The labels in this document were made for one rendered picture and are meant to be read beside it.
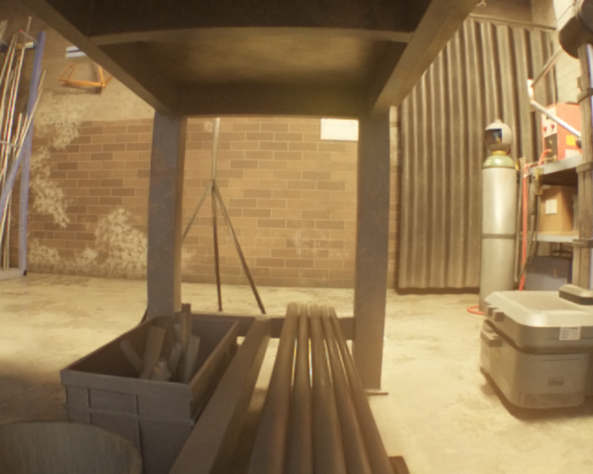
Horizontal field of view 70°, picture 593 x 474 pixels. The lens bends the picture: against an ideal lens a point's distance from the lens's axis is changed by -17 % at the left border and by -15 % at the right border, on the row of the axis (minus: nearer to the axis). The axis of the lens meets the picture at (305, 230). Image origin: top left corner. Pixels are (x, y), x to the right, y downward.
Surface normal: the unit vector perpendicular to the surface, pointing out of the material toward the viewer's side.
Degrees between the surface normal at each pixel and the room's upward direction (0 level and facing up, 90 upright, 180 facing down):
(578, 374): 90
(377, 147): 90
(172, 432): 90
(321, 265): 90
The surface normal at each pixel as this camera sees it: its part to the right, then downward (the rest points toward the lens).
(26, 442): 0.57, -0.07
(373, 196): 0.00, 0.00
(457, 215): -0.79, -0.03
